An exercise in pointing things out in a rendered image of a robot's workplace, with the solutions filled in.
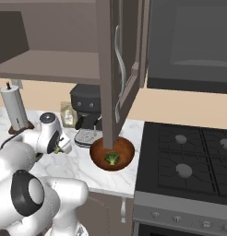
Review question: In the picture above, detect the taupe wall cabinet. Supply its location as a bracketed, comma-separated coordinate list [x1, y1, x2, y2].
[0, 0, 102, 85]

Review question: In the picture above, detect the white wall outlet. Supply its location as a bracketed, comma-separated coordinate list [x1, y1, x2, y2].
[10, 78, 24, 89]

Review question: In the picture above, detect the brown wooden bowl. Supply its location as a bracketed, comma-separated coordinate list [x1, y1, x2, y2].
[89, 136, 136, 172]

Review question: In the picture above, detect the taupe base cabinet door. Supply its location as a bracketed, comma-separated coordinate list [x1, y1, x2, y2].
[76, 190, 135, 236]

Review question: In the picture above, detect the white base cabinet handle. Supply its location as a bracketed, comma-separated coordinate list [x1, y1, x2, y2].
[120, 197, 127, 224]

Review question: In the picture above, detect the black coffee machine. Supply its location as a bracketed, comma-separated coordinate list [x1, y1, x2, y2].
[69, 83, 104, 149]

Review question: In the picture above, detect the dark grey microwave oven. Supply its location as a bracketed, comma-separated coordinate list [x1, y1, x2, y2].
[146, 0, 227, 95]

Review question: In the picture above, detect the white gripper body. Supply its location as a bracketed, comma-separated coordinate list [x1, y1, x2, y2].
[57, 131, 73, 155]

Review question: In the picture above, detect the black and steel stove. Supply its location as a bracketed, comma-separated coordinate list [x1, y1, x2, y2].
[132, 121, 227, 236]

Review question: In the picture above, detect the curved silver door handle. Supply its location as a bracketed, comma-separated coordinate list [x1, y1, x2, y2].
[113, 24, 127, 124]

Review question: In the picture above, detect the white paper towel roll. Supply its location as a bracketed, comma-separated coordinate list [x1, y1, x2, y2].
[0, 81, 35, 136]

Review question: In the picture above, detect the glass jar with label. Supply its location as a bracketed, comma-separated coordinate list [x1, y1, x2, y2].
[60, 101, 78, 129]

